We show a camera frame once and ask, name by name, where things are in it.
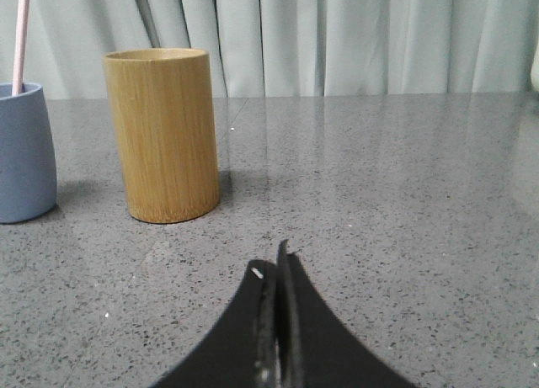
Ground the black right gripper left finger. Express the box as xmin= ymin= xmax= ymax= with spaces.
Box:
xmin=154 ymin=259 xmax=277 ymax=387

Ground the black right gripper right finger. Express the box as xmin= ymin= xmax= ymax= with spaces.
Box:
xmin=275 ymin=240 xmax=414 ymax=387

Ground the blue cup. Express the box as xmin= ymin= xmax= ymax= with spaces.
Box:
xmin=1 ymin=82 xmax=57 ymax=224

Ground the pink chopstick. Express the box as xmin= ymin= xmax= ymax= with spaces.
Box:
xmin=12 ymin=0 xmax=30 ymax=96

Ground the bamboo cylinder holder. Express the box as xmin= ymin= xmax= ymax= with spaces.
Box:
xmin=104 ymin=48 xmax=220 ymax=224

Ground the grey curtain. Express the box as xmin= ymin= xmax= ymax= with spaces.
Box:
xmin=24 ymin=0 xmax=538 ymax=98

